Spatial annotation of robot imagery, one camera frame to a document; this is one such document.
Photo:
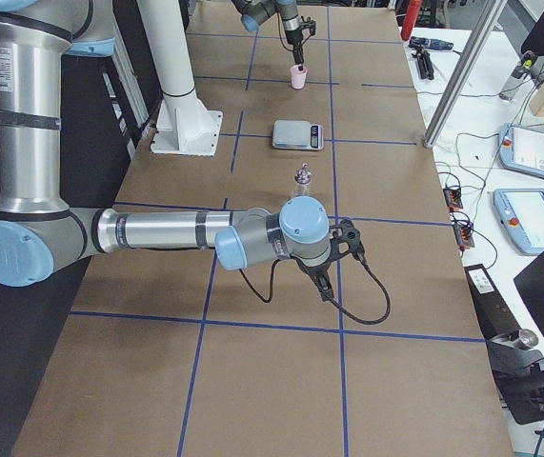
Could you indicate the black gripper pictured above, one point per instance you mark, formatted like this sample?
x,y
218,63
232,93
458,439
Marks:
x,y
292,39
312,270

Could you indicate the pink paper cup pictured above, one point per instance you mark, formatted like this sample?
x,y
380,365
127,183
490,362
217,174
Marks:
x,y
298,74

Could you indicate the glass sauce bottle steel spout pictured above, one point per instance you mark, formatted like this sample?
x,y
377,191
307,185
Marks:
x,y
302,181

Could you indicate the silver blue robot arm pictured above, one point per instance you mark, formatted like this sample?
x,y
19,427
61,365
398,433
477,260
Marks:
x,y
256,13
40,233

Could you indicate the silver digital kitchen scale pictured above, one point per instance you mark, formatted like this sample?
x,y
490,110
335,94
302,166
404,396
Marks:
x,y
297,134

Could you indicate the blue folded umbrella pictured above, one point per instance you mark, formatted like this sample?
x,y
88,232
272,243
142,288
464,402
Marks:
x,y
430,44

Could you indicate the red cylinder bottle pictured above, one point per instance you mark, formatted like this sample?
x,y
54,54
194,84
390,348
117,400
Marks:
x,y
410,19

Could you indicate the black folded tripod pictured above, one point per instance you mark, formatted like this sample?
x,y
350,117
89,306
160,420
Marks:
x,y
424,63

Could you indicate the orange terminal block near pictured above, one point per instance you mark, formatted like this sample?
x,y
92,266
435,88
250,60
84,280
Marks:
x,y
463,230

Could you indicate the orange terminal block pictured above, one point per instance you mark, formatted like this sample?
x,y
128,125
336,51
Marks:
x,y
452,191
463,230

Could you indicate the orange terminal block far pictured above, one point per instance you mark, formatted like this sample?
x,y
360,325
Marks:
x,y
452,191

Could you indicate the black box with label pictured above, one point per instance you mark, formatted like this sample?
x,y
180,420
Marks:
x,y
493,313

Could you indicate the near blue teach pendant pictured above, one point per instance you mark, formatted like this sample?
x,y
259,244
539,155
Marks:
x,y
521,213

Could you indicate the blue teach pendant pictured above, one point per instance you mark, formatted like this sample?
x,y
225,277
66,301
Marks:
x,y
521,213
522,149

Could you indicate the far blue teach pendant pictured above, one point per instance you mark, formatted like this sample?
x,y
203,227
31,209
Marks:
x,y
522,149

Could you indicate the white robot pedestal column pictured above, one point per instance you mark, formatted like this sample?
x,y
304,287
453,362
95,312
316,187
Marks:
x,y
184,125

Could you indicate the aluminium frame post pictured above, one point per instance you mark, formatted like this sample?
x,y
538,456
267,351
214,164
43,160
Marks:
x,y
474,45

